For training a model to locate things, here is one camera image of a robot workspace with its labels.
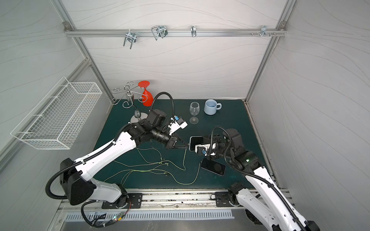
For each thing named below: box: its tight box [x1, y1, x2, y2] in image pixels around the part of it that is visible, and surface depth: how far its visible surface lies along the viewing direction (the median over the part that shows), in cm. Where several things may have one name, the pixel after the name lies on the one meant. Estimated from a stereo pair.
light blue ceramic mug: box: [203, 99, 223, 116], surface depth 113 cm
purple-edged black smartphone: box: [200, 157, 226, 177], surface depth 87 cm
